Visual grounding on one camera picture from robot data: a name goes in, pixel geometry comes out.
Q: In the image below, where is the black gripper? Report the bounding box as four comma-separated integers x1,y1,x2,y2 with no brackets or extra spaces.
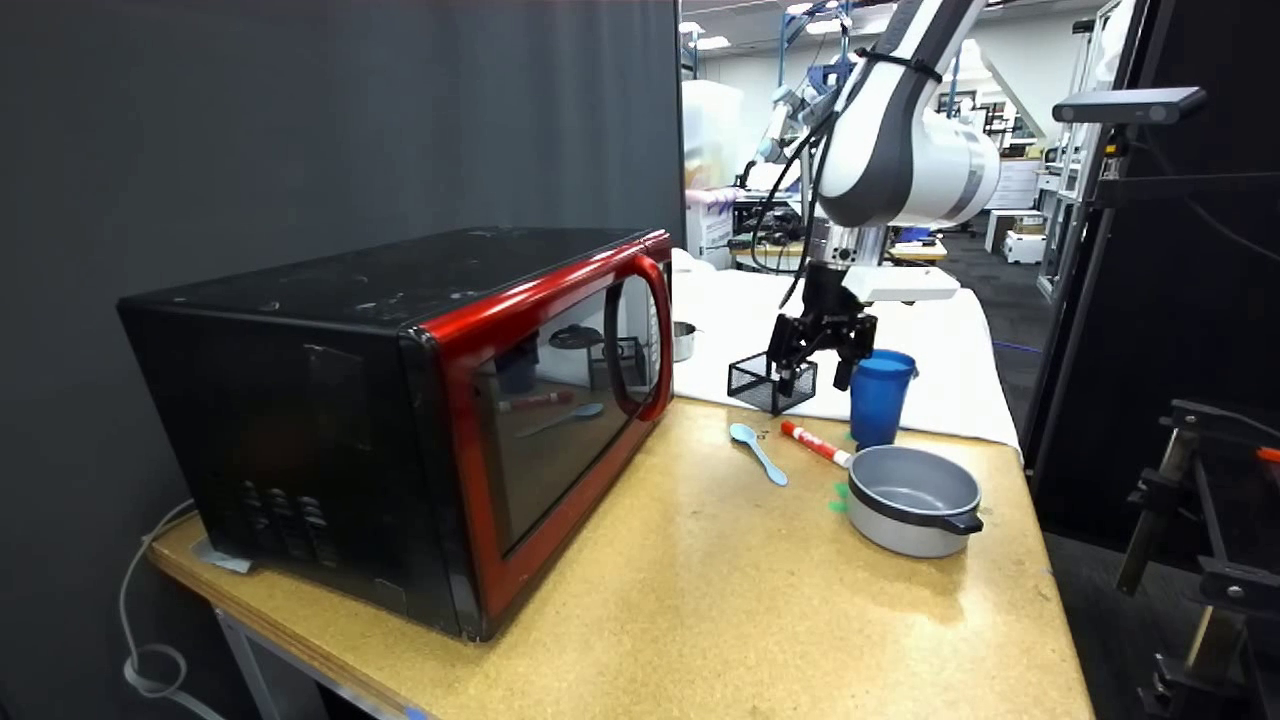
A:
767,259,879,396

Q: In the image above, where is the blue plastic cup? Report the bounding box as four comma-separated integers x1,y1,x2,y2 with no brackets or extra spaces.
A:
845,347,921,451

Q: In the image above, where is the red and white marker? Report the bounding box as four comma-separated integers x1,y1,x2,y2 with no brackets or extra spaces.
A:
778,416,855,473

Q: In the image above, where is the white cloth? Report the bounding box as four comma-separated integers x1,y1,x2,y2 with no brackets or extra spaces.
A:
667,248,1023,456

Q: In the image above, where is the blue and white background robot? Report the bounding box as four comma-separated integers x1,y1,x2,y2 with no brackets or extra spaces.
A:
758,0,855,203

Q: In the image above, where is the black partition panel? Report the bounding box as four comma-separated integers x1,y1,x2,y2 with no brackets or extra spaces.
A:
1023,0,1280,550

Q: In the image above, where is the black metal clamp stand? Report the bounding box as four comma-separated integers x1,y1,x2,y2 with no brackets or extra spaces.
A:
1116,396,1280,720

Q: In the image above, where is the red and black microwave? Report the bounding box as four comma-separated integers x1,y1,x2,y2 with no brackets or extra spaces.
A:
117,223,682,648

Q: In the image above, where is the dark grey curtain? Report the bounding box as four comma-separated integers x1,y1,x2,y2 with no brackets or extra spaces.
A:
0,0,687,720

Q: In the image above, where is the black wire mesh box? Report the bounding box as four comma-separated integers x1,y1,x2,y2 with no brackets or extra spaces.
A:
726,347,820,419

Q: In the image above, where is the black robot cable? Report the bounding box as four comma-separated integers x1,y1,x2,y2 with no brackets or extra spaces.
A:
762,44,938,317

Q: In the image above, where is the grey pot with black handles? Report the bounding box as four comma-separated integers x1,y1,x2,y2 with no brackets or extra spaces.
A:
840,444,988,565

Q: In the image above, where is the black camera on stand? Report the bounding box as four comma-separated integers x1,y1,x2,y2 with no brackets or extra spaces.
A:
1047,83,1211,132

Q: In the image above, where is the white power cable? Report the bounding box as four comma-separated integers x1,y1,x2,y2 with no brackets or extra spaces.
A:
117,491,226,720

